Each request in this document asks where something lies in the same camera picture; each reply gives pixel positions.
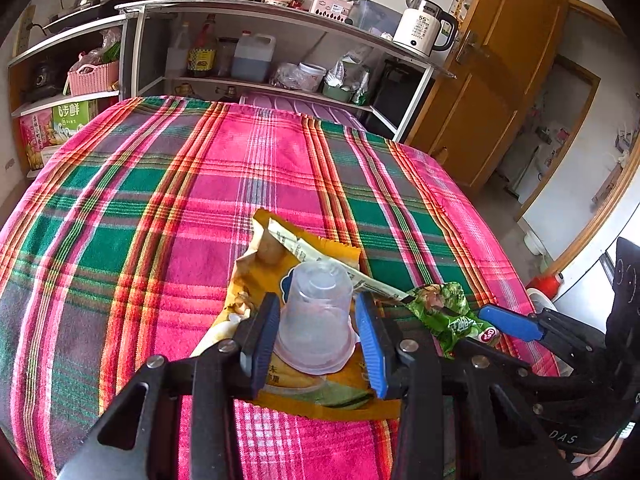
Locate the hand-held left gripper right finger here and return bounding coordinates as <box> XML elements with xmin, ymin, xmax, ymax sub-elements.
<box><xmin>354</xmin><ymin>291</ymin><xmax>571</xmax><ymax>480</ymax></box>

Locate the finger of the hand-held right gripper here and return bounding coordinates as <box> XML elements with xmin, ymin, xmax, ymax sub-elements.
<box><xmin>477</xmin><ymin>303</ymin><xmax>609</xmax><ymax>362</ymax></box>
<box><xmin>499</xmin><ymin>359</ymin><xmax>602</xmax><ymax>404</ymax></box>

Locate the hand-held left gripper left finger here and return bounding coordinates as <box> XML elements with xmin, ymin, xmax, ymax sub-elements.
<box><xmin>60</xmin><ymin>292</ymin><xmax>282</xmax><ymax>480</ymax></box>

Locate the clear plastic jelly cup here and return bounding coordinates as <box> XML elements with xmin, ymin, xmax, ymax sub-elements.
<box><xmin>272</xmin><ymin>260</ymin><xmax>360</xmax><ymax>376</ymax></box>

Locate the green snack packet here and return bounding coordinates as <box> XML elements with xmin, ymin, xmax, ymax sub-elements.
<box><xmin>405</xmin><ymin>281</ymin><xmax>502</xmax><ymax>359</ymax></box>

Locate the yellow snack packet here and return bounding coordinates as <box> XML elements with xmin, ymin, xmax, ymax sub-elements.
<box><xmin>190</xmin><ymin>208</ymin><xmax>407</xmax><ymax>421</ymax></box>

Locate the person's right hand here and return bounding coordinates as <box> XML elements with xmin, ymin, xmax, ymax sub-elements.
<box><xmin>561</xmin><ymin>441</ymin><xmax>633</xmax><ymax>479</ymax></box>

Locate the red bottle with white cap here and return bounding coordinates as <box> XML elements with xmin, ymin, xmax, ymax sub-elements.
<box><xmin>525</xmin><ymin>271</ymin><xmax>565</xmax><ymax>299</ymax></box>

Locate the white bowl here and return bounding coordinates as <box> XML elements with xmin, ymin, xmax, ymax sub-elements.
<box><xmin>523</xmin><ymin>232</ymin><xmax>549</xmax><ymax>256</ymax></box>

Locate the silver refrigerator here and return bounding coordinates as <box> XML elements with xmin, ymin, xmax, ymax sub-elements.
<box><xmin>550</xmin><ymin>175</ymin><xmax>640</xmax><ymax>322</ymax></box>

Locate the pink green plaid tablecloth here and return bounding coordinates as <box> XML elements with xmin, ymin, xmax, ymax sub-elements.
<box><xmin>0</xmin><ymin>95</ymin><xmax>561</xmax><ymax>480</ymax></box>

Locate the wooden door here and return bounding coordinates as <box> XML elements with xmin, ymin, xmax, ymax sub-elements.
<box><xmin>405</xmin><ymin>0</ymin><xmax>571</xmax><ymax>187</ymax></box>

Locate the pink plastic stool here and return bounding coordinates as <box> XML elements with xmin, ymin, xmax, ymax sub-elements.
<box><xmin>239</xmin><ymin>91</ymin><xmax>367</xmax><ymax>132</ymax></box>

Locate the black appliance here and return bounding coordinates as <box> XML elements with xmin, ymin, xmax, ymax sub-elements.
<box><xmin>362</xmin><ymin>57</ymin><xmax>427</xmax><ymax>139</ymax></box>

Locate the green bowl with bags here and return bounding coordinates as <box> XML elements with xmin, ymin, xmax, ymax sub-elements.
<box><xmin>322</xmin><ymin>52</ymin><xmax>374</xmax><ymax>106</ymax></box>

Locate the crumpled clear plastic bag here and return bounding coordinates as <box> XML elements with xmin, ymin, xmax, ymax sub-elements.
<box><xmin>270</xmin><ymin>62</ymin><xmax>306</xmax><ymax>90</ymax></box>

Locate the white plastic jar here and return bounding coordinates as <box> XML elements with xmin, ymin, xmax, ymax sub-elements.
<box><xmin>298</xmin><ymin>62</ymin><xmax>327</xmax><ymax>92</ymax></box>

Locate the white oil jug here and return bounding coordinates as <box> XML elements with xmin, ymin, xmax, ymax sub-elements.
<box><xmin>231</xmin><ymin>31</ymin><xmax>277</xmax><ymax>84</ymax></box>

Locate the dark glass jar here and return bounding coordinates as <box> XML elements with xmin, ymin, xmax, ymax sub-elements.
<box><xmin>216</xmin><ymin>36</ymin><xmax>240</xmax><ymax>78</ymax></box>

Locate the red capped sauce bottle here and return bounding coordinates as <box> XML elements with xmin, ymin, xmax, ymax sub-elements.
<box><xmin>187</xmin><ymin>14</ymin><xmax>218</xmax><ymax>79</ymax></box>

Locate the green printed carton box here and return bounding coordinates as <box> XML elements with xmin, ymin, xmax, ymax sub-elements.
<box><xmin>19</xmin><ymin>100</ymin><xmax>99</xmax><ymax>172</ymax></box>

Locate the clear plastic bottle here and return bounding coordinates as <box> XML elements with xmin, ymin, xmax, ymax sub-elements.
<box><xmin>165</xmin><ymin>22</ymin><xmax>193</xmax><ymax>79</ymax></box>

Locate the white electric kettle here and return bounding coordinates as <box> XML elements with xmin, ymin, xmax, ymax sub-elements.
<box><xmin>392</xmin><ymin>0</ymin><xmax>459</xmax><ymax>59</ymax></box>

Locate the pink woven basket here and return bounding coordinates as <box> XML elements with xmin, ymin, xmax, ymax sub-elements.
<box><xmin>67</xmin><ymin>52</ymin><xmax>121</xmax><ymax>97</ymax></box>

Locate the clear plastic storage box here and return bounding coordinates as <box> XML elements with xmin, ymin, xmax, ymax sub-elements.
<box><xmin>350</xmin><ymin>0</ymin><xmax>404</xmax><ymax>37</ymax></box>

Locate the white metal shelf unit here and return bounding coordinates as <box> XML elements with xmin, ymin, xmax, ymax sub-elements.
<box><xmin>115</xmin><ymin>0</ymin><xmax>457</xmax><ymax>144</ymax></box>

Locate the pink utensil holder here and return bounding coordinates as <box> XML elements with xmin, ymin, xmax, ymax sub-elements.
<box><xmin>308</xmin><ymin>0</ymin><xmax>354</xmax><ymax>16</ymax></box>

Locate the small white side shelf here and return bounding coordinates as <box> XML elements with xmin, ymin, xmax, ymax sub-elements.
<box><xmin>7</xmin><ymin>14</ymin><xmax>136</xmax><ymax>119</ymax></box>

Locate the black induction cooker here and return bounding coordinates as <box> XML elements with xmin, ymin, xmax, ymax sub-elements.
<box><xmin>42</xmin><ymin>0</ymin><xmax>132</xmax><ymax>35</ymax></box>

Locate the brass door handle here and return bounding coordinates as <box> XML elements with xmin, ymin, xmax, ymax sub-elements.
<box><xmin>452</xmin><ymin>30</ymin><xmax>491</xmax><ymax>66</ymax></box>

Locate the wooden door frame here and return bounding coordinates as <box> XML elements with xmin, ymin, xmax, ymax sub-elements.
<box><xmin>515</xmin><ymin>0</ymin><xmax>640</xmax><ymax>277</ymax></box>

